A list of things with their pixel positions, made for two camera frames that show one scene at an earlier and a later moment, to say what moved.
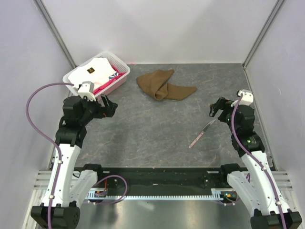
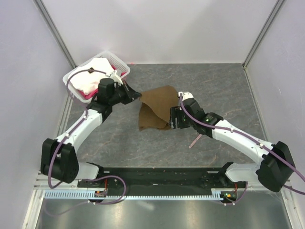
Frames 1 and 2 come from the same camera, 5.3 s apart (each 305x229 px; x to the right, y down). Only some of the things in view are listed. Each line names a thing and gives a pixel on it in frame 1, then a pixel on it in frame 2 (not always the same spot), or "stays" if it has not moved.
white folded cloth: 97,70 stays
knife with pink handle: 203,130 stays
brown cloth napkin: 154,83 → 155,105
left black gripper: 107,111 → 127,89
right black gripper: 222,104 → 176,112
